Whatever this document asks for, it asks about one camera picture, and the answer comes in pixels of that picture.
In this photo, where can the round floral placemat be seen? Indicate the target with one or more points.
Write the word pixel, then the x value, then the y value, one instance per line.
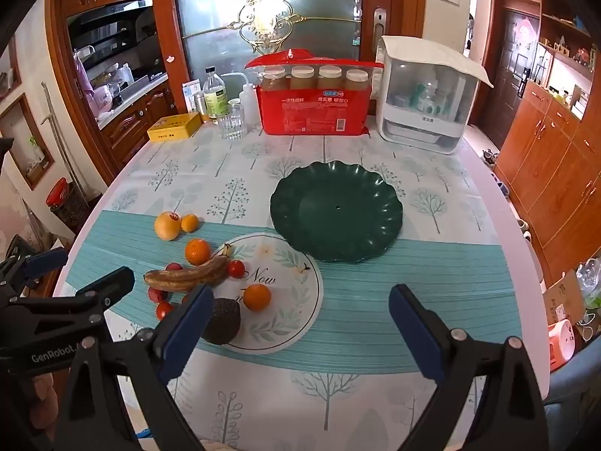
pixel 291 310

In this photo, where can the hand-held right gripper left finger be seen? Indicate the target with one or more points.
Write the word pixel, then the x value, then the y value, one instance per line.
pixel 185 333

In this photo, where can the range hood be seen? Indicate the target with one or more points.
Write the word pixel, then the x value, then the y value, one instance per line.
pixel 112 23

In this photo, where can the wooden hallway cabinet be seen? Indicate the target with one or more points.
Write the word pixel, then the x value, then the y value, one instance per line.
pixel 549 164

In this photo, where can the wooden framed wall niche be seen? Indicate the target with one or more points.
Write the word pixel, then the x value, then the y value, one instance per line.
pixel 28 145

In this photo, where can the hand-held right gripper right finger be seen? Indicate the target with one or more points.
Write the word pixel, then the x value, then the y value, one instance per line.
pixel 415 324

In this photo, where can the white squeeze bottle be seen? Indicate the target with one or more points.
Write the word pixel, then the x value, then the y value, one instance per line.
pixel 250 103

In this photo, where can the pink and white appliance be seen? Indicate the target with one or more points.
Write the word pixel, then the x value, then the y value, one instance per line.
pixel 561 345

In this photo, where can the yellow grapefruit with sticker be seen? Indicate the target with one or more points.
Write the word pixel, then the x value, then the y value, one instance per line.
pixel 166 229

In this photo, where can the brown ripe banana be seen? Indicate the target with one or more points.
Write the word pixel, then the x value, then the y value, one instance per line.
pixel 188 278

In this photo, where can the person's left hand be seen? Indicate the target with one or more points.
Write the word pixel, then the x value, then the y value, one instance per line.
pixel 42 394

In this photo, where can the yellow tin box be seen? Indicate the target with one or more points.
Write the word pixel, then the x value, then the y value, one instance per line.
pixel 173 127

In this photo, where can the jar with white lid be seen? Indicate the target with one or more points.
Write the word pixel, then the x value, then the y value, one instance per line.
pixel 273 81
pixel 330 77
pixel 358 81
pixel 302 78

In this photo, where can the dark avocado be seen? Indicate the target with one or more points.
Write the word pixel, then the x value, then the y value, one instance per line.
pixel 223 322

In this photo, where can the small metal can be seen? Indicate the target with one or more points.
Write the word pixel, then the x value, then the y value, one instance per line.
pixel 200 103

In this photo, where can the canister with red lid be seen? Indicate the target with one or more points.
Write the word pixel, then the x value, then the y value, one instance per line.
pixel 65 206

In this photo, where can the dark green scalloped plate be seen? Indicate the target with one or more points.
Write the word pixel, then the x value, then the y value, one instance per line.
pixel 328 225

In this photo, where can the grey blue chair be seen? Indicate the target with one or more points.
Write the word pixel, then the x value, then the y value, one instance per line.
pixel 577 385

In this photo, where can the red plastic cover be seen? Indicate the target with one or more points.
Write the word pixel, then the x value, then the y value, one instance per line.
pixel 300 58

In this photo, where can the wooden kitchen base cabinet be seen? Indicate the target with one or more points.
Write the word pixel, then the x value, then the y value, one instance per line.
pixel 131 127

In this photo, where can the clear plastic bag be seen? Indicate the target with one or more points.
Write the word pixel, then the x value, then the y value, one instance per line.
pixel 589 282

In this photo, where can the clear glass tumbler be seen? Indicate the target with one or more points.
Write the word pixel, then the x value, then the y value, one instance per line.
pixel 232 124

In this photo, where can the cardboard box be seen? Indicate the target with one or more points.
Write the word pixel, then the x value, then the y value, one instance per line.
pixel 563 298

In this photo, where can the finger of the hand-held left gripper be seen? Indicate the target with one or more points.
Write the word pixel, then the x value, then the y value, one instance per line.
pixel 115 284
pixel 47 260

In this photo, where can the white metal pole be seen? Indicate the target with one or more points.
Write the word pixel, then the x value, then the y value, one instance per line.
pixel 54 122

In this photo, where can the small orange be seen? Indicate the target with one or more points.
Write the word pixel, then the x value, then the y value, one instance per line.
pixel 189 223
pixel 257 297

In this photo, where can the red paper cup package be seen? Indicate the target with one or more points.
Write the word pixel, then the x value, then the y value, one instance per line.
pixel 319 112

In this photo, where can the frosted glass door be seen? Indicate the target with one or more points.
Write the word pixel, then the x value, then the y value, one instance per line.
pixel 220 19

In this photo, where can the white and blue carton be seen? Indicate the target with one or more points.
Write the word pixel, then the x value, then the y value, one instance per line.
pixel 190 94

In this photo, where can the large orange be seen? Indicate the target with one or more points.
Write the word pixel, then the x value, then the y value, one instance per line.
pixel 197 252

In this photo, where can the red lychee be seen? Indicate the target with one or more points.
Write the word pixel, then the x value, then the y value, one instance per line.
pixel 157 294
pixel 173 267

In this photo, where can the dark entrance door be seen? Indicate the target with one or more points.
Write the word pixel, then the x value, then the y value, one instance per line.
pixel 512 56

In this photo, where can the pink cloth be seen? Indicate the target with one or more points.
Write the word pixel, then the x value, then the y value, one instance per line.
pixel 82 73

